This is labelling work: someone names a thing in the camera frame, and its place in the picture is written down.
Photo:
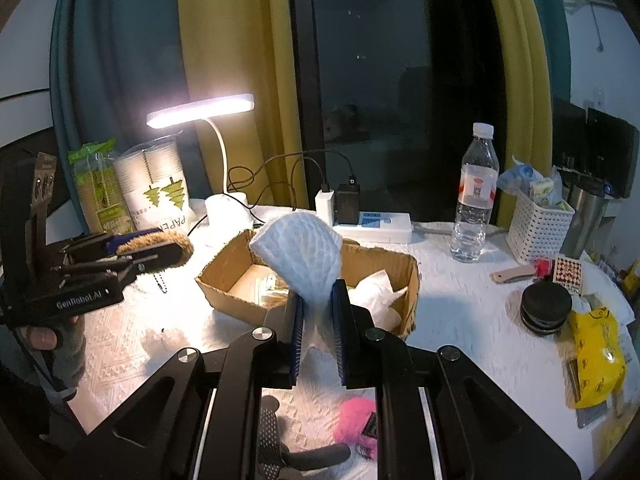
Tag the steel thermos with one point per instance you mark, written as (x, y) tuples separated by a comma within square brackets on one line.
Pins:
[(585, 220)]

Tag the white plastic basket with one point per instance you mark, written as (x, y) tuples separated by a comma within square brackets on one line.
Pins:
[(540, 230)]

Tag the yellow curtain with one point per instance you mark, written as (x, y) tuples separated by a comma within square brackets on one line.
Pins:
[(520, 60), (230, 35)]

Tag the yellow tool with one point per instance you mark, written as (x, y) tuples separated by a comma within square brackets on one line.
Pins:
[(597, 355)]

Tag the white paper cups package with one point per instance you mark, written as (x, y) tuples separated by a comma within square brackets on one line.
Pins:
[(155, 180)]

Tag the brown fuzzy sock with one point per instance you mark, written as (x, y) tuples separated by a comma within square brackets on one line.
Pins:
[(160, 250)]

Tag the black charger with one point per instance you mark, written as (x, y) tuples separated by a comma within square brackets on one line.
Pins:
[(347, 205)]

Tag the teal curtain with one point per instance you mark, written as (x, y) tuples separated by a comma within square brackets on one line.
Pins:
[(557, 20), (115, 60)]

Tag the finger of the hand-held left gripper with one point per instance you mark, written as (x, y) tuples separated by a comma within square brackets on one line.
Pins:
[(90, 247), (100, 270)]

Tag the clear water bottle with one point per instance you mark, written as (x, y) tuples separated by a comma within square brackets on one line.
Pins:
[(472, 220)]

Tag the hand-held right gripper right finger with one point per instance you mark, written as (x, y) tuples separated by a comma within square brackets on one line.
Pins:
[(340, 330)]

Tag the dark window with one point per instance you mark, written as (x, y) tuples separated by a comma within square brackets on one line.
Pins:
[(380, 60)]

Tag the white power strip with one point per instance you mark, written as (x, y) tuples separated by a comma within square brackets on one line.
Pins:
[(380, 227)]

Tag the cardboard box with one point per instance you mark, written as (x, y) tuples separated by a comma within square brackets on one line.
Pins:
[(230, 270)]

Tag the white embossed tablecloth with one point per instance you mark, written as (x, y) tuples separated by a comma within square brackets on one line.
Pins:
[(475, 310)]

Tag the person's left forearm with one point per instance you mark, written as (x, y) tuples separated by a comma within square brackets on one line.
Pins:
[(45, 400)]

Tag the white charger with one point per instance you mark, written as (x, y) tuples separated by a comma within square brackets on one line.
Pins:
[(325, 205)]

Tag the brown paper cups package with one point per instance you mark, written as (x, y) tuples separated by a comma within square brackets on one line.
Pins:
[(97, 195)]

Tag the checkered card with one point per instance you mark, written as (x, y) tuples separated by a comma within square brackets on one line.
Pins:
[(569, 271)]

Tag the pink sock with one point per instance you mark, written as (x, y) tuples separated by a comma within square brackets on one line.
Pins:
[(355, 425)]

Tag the blue plastic bag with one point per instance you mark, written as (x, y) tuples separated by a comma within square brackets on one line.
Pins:
[(515, 177)]

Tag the black monitor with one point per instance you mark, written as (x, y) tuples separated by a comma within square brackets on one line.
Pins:
[(612, 150)]

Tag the plain white cloth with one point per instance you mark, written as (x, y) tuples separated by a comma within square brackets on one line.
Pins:
[(375, 290)]

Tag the black round container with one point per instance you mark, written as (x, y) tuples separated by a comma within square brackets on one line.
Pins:
[(545, 305)]

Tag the yellow green packet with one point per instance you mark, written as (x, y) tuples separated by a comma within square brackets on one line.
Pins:
[(547, 190)]

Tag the white desk lamp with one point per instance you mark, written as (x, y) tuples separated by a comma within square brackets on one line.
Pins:
[(200, 110)]

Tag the person's left hand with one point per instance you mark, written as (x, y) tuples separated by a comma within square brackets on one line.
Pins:
[(42, 337)]

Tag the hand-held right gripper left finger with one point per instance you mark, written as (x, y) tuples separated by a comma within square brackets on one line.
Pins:
[(297, 335)]

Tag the small red item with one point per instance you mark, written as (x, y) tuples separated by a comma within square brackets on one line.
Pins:
[(541, 269)]

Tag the white fluffy sock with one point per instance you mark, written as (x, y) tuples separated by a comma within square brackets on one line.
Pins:
[(295, 250)]

